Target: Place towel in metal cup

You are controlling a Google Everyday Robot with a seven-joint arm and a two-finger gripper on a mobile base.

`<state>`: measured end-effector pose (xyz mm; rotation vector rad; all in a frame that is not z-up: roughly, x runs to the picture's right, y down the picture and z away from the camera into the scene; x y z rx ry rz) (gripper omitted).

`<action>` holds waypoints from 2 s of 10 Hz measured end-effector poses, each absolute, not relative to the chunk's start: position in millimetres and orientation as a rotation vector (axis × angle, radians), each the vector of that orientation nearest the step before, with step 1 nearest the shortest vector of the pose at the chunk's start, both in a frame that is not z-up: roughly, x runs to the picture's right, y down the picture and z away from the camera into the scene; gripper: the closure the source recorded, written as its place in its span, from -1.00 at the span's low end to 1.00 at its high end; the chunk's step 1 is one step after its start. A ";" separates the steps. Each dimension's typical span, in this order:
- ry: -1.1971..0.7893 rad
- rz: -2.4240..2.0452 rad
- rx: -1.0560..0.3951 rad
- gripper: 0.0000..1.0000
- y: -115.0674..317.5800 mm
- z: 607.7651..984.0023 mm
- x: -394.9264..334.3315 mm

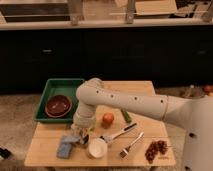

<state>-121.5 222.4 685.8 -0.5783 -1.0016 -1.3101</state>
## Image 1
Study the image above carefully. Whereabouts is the dark cabinet counter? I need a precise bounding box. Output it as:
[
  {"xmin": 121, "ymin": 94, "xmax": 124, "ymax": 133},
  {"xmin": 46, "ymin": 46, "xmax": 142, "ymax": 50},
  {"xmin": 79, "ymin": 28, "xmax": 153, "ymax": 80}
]
[{"xmin": 0, "ymin": 22, "xmax": 213, "ymax": 94}]

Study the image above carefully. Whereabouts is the brown wooden bowl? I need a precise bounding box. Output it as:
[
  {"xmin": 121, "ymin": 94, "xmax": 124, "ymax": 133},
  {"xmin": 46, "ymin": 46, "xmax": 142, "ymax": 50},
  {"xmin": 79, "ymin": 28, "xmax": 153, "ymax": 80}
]
[{"xmin": 45, "ymin": 95, "xmax": 72, "ymax": 118}]

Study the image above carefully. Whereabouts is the white metal cup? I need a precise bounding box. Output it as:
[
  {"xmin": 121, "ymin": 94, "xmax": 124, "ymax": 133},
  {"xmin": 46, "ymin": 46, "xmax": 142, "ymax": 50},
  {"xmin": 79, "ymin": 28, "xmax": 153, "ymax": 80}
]
[{"xmin": 87, "ymin": 138, "xmax": 108, "ymax": 158}]

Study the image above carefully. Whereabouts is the silver fork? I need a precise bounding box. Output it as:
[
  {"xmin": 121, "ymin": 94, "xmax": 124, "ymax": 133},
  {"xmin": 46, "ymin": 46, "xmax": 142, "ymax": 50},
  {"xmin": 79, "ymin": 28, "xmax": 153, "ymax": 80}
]
[{"xmin": 119, "ymin": 132, "xmax": 144, "ymax": 158}]

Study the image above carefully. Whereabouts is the red grape bunch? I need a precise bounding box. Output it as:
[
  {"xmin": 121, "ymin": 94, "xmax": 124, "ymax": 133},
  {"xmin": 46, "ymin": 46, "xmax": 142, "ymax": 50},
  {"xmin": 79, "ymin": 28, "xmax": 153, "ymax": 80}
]
[{"xmin": 145, "ymin": 140, "xmax": 168, "ymax": 164}]

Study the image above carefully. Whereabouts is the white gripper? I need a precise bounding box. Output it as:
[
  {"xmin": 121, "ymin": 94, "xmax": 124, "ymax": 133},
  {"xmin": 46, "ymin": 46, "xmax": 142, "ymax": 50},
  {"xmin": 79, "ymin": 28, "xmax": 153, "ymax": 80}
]
[{"xmin": 71, "ymin": 112, "xmax": 96, "ymax": 145}]

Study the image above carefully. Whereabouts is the green plastic tray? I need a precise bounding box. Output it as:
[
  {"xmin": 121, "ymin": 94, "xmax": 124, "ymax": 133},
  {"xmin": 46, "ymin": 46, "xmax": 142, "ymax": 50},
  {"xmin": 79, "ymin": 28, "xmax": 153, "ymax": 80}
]
[{"xmin": 34, "ymin": 78, "xmax": 84, "ymax": 123}]

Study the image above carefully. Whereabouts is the wooden table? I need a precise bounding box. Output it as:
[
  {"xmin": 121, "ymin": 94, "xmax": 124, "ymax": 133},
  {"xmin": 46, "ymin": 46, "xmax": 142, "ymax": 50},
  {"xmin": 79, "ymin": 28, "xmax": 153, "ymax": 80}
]
[{"xmin": 24, "ymin": 80, "xmax": 177, "ymax": 168}]

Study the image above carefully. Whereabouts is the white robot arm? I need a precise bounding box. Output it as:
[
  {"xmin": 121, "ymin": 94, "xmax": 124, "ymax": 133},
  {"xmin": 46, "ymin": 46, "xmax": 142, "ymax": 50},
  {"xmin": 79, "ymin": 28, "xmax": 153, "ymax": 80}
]
[{"xmin": 73, "ymin": 78, "xmax": 213, "ymax": 171}]

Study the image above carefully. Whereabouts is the black handled spatula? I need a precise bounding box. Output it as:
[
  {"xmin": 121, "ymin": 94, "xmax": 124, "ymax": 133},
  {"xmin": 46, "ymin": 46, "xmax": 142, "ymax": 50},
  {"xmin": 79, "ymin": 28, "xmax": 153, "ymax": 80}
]
[{"xmin": 101, "ymin": 123, "xmax": 137, "ymax": 144}]

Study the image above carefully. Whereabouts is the green vegetable piece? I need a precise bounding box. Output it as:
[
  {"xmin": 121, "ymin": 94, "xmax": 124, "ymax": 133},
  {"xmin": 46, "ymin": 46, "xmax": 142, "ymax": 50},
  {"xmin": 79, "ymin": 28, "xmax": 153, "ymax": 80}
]
[{"xmin": 121, "ymin": 110, "xmax": 132, "ymax": 123}]

